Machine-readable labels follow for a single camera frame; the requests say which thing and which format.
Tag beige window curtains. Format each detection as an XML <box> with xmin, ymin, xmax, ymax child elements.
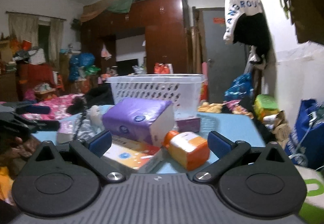
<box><xmin>8</xmin><ymin>12</ymin><xmax>64</xmax><ymax>63</ymax></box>

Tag left hand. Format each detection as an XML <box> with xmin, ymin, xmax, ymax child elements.
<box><xmin>1</xmin><ymin>136</ymin><xmax>41</xmax><ymax>164</ymax></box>

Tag blue plastic bag by door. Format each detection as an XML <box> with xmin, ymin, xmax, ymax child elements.
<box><xmin>224</xmin><ymin>73</ymin><xmax>254</xmax><ymax>101</ymax></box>

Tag small purple box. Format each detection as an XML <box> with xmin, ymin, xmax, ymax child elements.
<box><xmin>176</xmin><ymin>116</ymin><xmax>200</xmax><ymax>133</ymax></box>

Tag white orange medicine box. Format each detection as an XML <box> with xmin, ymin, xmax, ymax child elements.
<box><xmin>101</xmin><ymin>136</ymin><xmax>163</xmax><ymax>174</ymax></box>

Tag green box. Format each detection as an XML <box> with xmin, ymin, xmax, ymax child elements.
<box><xmin>254</xmin><ymin>94</ymin><xmax>279</xmax><ymax>121</ymax></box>

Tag purple tissue pack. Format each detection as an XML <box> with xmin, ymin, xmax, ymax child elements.
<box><xmin>102</xmin><ymin>98</ymin><xmax>175</xmax><ymax>147</ymax></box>

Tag clear plastic perforated basket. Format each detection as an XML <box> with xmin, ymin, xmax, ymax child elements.
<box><xmin>106</xmin><ymin>74</ymin><xmax>205</xmax><ymax>119</ymax></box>

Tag white hanging garment blue letters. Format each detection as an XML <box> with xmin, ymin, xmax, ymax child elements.
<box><xmin>223</xmin><ymin>0</ymin><xmax>262</xmax><ymax>44</ymax></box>

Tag black clothing pile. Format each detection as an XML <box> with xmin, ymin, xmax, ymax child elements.
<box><xmin>66</xmin><ymin>84</ymin><xmax>114</xmax><ymax>115</ymax></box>

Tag black hanging garment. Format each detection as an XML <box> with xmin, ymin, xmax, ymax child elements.
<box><xmin>233</xmin><ymin>13</ymin><xmax>270</xmax><ymax>64</ymax></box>

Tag dark red wooden wardrobe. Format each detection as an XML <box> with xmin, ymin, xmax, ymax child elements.
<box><xmin>81</xmin><ymin>0</ymin><xmax>192</xmax><ymax>74</ymax></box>

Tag small white tissue pack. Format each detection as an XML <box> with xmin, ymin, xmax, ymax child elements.
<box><xmin>56</xmin><ymin>120</ymin><xmax>74</xmax><ymax>144</ymax></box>

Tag orange white medicine bottle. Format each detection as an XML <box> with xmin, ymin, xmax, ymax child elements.
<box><xmin>163</xmin><ymin>131</ymin><xmax>210</xmax><ymax>171</ymax></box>

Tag grey metal door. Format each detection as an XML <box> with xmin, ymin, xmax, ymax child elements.
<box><xmin>202</xmin><ymin>8</ymin><xmax>247</xmax><ymax>103</ymax></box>

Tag blue shopping bag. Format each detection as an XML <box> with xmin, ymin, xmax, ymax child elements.
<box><xmin>285</xmin><ymin>99</ymin><xmax>323</xmax><ymax>169</ymax></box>

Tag yellow patterned cloth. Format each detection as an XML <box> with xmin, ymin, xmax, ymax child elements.
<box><xmin>198</xmin><ymin>102</ymin><xmax>224</xmax><ymax>114</ymax></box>

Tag orange white hanging bag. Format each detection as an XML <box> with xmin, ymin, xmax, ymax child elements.
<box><xmin>154</xmin><ymin>63</ymin><xmax>174</xmax><ymax>74</ymax></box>

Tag pink floral bedding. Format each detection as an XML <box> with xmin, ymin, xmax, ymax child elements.
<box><xmin>23</xmin><ymin>93</ymin><xmax>83</xmax><ymax>120</ymax></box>

